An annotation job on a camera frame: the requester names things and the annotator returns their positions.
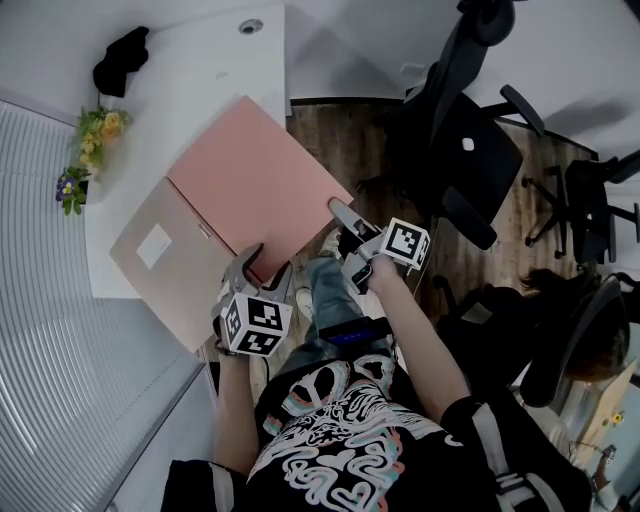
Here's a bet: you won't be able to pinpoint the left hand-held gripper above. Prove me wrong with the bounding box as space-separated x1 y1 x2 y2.
212 243 295 359

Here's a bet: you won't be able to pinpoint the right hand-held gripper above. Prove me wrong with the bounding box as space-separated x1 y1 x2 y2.
327 198 432 297

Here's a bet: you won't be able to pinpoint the beige file box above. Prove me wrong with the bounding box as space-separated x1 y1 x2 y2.
108 177 264 354

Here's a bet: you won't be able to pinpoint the pink file box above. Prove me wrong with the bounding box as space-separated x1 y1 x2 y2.
166 95 356 286

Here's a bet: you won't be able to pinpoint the person's right forearm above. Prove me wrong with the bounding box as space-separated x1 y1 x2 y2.
372 254 471 426

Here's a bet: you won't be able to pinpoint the person's left forearm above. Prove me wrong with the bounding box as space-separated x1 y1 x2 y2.
214 349 266 476

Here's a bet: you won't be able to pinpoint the white shoe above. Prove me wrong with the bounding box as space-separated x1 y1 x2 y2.
319 229 344 259
294 287 317 319

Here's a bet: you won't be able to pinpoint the blue jeans leg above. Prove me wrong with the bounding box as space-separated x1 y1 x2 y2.
287 254 396 371

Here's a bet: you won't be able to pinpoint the black device with blue screen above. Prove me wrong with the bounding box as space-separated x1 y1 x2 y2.
319 317 391 346

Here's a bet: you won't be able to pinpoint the black office chair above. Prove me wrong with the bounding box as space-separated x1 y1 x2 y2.
434 272 632 409
384 0 546 251
522 149 640 266

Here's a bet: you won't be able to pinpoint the black printed T-shirt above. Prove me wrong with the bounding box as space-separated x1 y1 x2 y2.
159 357 596 512

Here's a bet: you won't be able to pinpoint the purple flower potted plant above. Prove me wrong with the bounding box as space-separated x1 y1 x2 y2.
55 167 92 217

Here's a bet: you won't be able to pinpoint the white window blinds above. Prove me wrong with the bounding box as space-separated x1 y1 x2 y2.
0 99 206 512

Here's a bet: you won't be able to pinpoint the yellow flower bouquet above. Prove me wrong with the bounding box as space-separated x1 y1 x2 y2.
74 104 132 174

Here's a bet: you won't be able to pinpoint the black cloth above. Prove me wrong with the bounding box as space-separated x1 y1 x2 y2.
92 26 150 99

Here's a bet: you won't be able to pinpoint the cardboard panel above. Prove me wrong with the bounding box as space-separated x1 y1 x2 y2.
579 359 640 451

